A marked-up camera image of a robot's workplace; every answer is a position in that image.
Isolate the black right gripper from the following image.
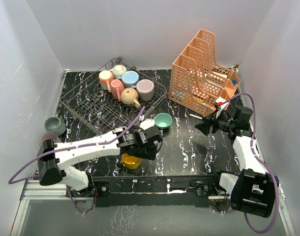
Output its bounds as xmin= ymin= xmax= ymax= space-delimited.
xmin=195 ymin=109 xmax=236 ymax=135

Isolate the yellow mug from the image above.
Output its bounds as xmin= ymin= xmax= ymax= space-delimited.
xmin=121 ymin=153 xmax=141 ymax=170

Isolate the teal green cup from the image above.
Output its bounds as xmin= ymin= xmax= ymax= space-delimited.
xmin=154 ymin=113 xmax=173 ymax=129

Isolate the tan brown mug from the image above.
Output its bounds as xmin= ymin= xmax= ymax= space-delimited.
xmin=120 ymin=88 xmax=141 ymax=109

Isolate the lilac ceramic mug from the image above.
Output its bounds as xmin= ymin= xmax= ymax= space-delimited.
xmin=136 ymin=79 xmax=154 ymax=101

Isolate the pink mug white inside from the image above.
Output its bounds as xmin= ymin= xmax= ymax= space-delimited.
xmin=110 ymin=79 xmax=125 ymax=102

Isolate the light blue textured mug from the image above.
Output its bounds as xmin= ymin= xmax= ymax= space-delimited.
xmin=121 ymin=71 xmax=139 ymax=88

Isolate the cream pink speckled mug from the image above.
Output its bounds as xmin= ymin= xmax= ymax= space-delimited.
xmin=98 ymin=70 xmax=114 ymax=92

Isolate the white speckled ceramic mug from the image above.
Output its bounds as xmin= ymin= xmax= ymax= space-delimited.
xmin=110 ymin=64 xmax=127 ymax=79

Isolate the mauve pink mug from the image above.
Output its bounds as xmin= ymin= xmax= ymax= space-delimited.
xmin=39 ymin=132 xmax=62 ymax=146

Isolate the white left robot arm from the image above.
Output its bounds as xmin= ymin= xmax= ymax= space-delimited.
xmin=37 ymin=125 xmax=163 ymax=196

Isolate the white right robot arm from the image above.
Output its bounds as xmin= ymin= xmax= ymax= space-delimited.
xmin=195 ymin=106 xmax=279 ymax=218

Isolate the white yellow marker pen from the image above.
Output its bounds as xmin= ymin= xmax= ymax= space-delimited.
xmin=189 ymin=114 xmax=203 ymax=120

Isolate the peach plastic file organizer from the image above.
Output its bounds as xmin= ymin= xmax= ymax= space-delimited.
xmin=169 ymin=29 xmax=240 ymax=117

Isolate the grey green mug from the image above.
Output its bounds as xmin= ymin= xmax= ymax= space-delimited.
xmin=44 ymin=117 xmax=66 ymax=136

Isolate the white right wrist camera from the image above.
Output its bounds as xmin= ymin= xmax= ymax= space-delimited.
xmin=213 ymin=96 xmax=228 ymax=118

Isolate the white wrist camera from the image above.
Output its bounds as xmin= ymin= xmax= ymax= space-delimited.
xmin=139 ymin=115 xmax=155 ymax=130
xmin=213 ymin=96 xmax=228 ymax=118

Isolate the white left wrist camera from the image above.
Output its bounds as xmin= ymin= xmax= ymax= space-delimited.
xmin=139 ymin=115 xmax=155 ymax=130

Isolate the grey wire dish rack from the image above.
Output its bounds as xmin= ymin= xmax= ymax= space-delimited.
xmin=59 ymin=57 xmax=168 ymax=134

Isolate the aluminium frame rail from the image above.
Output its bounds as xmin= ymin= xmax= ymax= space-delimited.
xmin=10 ymin=180 xmax=296 ymax=236

